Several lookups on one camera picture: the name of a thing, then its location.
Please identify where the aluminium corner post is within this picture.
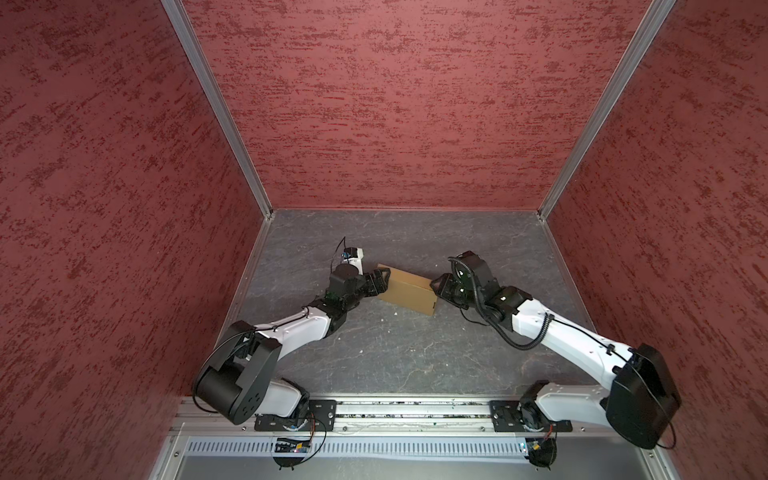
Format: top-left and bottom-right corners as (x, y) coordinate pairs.
(161, 0), (274, 221)
(538, 0), (676, 223)

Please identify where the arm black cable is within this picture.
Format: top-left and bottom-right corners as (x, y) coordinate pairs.
(190, 235), (349, 415)
(446, 256), (678, 451)

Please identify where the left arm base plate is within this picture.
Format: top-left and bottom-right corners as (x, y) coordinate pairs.
(254, 399), (338, 433)

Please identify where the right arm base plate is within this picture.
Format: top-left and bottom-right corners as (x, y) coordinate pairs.
(488, 400), (573, 434)

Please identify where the left aluminium corner post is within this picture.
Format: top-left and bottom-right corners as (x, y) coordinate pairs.
(161, 0), (274, 221)

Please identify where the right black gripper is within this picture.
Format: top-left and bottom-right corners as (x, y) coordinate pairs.
(429, 272), (483, 309)

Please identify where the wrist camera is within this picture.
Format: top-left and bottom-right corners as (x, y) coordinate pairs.
(453, 251), (501, 296)
(340, 247), (364, 275)

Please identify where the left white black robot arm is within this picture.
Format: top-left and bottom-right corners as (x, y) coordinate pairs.
(192, 264), (391, 428)

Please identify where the right small circuit board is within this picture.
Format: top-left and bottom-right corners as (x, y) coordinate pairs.
(525, 438), (550, 457)

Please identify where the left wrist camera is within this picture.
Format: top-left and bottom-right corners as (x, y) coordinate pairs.
(340, 247), (364, 275)

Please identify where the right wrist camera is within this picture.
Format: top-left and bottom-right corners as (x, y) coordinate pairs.
(453, 251), (501, 296)

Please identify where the left small circuit board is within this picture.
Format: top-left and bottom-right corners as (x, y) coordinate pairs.
(274, 438), (313, 455)

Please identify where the right aluminium corner post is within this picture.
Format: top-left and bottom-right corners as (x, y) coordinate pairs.
(538, 0), (676, 223)

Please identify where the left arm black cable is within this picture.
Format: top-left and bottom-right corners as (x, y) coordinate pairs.
(190, 235), (349, 415)

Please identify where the aluminium front rail frame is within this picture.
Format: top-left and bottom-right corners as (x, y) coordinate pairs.
(150, 394), (679, 479)

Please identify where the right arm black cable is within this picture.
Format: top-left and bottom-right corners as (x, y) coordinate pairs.
(446, 256), (678, 451)

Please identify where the small circuit board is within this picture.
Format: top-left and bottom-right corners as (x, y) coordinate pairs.
(274, 438), (313, 455)
(525, 438), (550, 457)

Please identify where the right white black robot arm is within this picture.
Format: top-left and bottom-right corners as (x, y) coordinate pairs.
(430, 271), (681, 450)

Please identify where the brown cardboard box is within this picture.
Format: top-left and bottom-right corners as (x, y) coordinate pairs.
(377, 264), (437, 316)

